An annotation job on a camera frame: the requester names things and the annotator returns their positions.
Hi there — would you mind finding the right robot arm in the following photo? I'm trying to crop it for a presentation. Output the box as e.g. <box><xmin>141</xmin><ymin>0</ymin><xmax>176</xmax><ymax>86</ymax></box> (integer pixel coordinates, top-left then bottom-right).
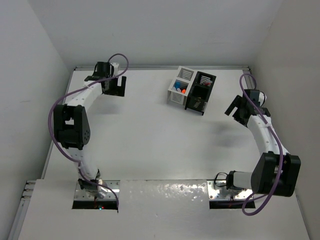
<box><xmin>225</xmin><ymin>89</ymin><xmax>301</xmax><ymax>197</ymax></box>

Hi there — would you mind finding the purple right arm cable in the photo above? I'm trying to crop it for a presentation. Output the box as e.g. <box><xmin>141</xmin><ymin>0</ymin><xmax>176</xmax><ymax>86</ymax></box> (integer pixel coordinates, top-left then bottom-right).
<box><xmin>239</xmin><ymin>73</ymin><xmax>285</xmax><ymax>216</ymax></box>

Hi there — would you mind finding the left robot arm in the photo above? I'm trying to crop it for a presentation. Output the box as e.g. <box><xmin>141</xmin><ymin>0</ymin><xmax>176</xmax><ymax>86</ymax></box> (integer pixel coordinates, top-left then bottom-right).
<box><xmin>53</xmin><ymin>61</ymin><xmax>127</xmax><ymax>194</ymax></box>

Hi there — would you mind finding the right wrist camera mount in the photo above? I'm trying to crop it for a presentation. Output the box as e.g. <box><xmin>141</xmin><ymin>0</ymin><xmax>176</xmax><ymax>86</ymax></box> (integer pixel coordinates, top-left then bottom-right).
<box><xmin>258</xmin><ymin>91</ymin><xmax>267</xmax><ymax>105</ymax></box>

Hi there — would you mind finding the white slotted organizer container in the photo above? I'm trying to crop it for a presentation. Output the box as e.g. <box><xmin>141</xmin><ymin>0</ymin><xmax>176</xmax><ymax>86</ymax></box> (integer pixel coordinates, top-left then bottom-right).
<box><xmin>167</xmin><ymin>66</ymin><xmax>197</xmax><ymax>106</ymax></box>

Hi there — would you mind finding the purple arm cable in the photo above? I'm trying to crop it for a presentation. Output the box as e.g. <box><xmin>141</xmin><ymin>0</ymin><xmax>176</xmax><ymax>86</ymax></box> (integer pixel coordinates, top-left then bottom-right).
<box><xmin>47</xmin><ymin>53</ymin><xmax>130</xmax><ymax>208</ymax></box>
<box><xmin>239</xmin><ymin>73</ymin><xmax>285</xmax><ymax>216</ymax></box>

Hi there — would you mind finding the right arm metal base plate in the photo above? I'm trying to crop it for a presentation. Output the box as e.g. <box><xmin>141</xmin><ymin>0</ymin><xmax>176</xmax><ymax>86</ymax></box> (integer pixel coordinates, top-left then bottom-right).
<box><xmin>207</xmin><ymin>179</ymin><xmax>252</xmax><ymax>202</ymax></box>

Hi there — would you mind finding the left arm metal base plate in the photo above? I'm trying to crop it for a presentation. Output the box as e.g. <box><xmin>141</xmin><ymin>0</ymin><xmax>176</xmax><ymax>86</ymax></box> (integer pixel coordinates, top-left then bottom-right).
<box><xmin>73</xmin><ymin>180</ymin><xmax>120</xmax><ymax>202</ymax></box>

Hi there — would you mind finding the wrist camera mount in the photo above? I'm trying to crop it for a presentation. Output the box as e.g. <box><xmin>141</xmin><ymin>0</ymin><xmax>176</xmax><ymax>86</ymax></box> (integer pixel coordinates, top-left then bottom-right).
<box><xmin>258</xmin><ymin>91</ymin><xmax>267</xmax><ymax>105</ymax></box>
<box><xmin>110</xmin><ymin>62</ymin><xmax>120</xmax><ymax>77</ymax></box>

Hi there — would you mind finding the white front panel board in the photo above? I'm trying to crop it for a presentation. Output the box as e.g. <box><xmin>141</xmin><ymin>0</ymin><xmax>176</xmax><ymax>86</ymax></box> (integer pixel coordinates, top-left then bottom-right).
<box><xmin>19</xmin><ymin>179</ymin><xmax>309</xmax><ymax>240</ymax></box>

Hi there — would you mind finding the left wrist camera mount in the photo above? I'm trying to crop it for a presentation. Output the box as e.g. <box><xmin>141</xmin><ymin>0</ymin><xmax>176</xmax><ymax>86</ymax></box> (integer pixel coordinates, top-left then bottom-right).
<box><xmin>110</xmin><ymin>62</ymin><xmax>120</xmax><ymax>77</ymax></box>

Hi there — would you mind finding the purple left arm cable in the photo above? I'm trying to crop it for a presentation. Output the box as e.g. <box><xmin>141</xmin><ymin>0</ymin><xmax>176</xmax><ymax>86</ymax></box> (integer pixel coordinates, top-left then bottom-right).
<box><xmin>47</xmin><ymin>53</ymin><xmax>130</xmax><ymax>208</ymax></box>

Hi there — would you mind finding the black slotted organizer container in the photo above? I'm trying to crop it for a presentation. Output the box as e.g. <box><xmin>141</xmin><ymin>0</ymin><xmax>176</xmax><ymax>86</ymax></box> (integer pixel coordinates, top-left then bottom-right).
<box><xmin>184</xmin><ymin>71</ymin><xmax>217</xmax><ymax>115</ymax></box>

